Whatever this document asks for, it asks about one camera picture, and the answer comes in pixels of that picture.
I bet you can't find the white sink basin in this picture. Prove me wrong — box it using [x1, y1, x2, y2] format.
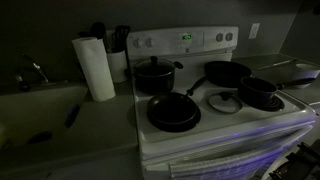
[0, 83, 89, 151]

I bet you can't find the metal faucet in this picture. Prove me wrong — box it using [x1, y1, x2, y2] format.
[13, 53, 50, 92]

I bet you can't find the white bowl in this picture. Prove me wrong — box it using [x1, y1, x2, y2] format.
[294, 63, 320, 89]

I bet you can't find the white electric stove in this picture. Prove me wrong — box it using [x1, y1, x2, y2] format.
[125, 26, 317, 180]

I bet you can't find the small glass lid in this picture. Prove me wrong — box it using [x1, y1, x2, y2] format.
[207, 91, 243, 115]

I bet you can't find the black slotted spatula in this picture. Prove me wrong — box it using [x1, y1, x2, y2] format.
[113, 25, 132, 54]

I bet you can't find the white wall outlet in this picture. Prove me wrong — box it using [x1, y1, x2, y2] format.
[248, 22, 261, 40]

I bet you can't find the white utensil holder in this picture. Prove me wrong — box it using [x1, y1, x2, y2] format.
[106, 49, 129, 84]

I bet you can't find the black equipment frame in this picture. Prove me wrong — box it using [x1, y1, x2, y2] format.
[268, 141, 320, 180]

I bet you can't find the small black saucepan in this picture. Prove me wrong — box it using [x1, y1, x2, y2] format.
[237, 76, 317, 108]

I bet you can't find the glass lid with black knob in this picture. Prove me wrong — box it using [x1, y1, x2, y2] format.
[133, 55, 176, 77]

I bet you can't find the black cooking spoon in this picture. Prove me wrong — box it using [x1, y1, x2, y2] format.
[90, 21, 110, 53]

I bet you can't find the white paper towel roll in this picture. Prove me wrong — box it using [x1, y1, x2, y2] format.
[71, 36, 117, 103]

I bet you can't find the black long-handled frying pan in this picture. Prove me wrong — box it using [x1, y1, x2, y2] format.
[185, 60, 253, 97]

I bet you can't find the large black pot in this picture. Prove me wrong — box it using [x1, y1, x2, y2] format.
[133, 59, 184, 94]

